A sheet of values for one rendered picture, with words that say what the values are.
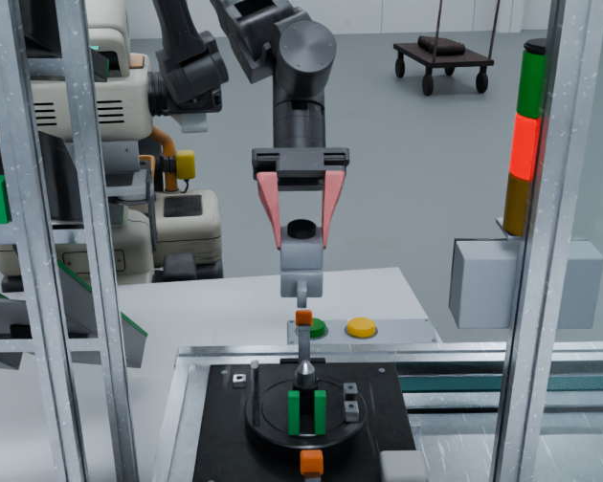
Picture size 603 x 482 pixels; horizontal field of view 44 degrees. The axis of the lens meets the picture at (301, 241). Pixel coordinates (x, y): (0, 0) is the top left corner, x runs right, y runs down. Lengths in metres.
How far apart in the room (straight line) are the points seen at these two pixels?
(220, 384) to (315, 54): 0.43
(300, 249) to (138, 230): 0.86
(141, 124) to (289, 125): 0.72
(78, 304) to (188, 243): 1.10
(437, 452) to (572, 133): 0.48
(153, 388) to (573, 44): 0.79
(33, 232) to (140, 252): 1.03
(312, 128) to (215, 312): 0.60
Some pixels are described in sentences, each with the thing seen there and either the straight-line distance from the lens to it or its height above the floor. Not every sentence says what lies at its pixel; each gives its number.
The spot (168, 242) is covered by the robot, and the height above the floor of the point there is 0.76.
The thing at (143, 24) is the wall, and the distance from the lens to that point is 9.63.
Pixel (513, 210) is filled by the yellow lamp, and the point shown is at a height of 1.28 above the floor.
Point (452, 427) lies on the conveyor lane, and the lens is 0.99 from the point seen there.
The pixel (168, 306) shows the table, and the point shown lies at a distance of 1.37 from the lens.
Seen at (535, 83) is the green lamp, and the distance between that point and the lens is 0.62.
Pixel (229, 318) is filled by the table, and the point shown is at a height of 0.86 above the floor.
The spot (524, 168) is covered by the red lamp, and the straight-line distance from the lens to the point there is 0.64.
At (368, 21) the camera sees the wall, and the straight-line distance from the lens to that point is 9.88.
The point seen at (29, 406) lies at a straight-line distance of 1.16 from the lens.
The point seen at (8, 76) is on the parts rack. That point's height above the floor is 1.41.
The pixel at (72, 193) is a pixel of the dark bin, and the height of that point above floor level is 1.27.
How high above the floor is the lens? 1.52
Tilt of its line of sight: 24 degrees down
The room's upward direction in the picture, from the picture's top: straight up
